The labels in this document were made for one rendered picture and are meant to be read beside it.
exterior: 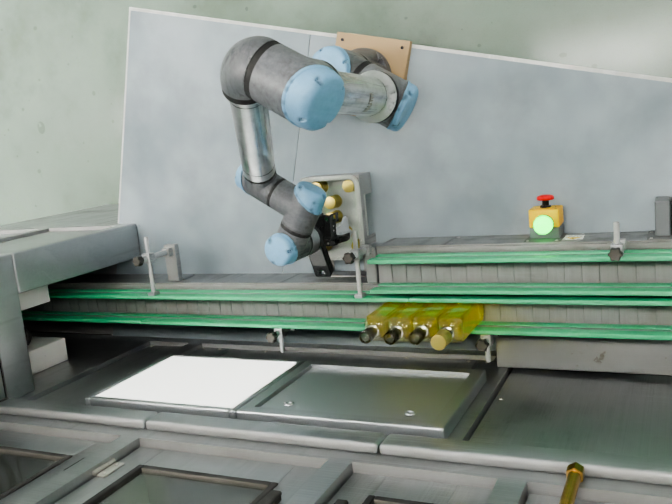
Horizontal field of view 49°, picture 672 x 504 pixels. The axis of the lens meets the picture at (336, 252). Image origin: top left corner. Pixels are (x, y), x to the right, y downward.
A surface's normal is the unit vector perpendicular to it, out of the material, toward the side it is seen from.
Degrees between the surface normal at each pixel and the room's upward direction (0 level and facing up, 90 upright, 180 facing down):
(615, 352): 0
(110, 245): 90
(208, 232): 0
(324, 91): 80
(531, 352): 0
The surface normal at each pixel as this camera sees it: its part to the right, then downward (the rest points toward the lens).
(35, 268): 0.90, -0.02
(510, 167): -0.42, 0.19
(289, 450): -0.10, -0.98
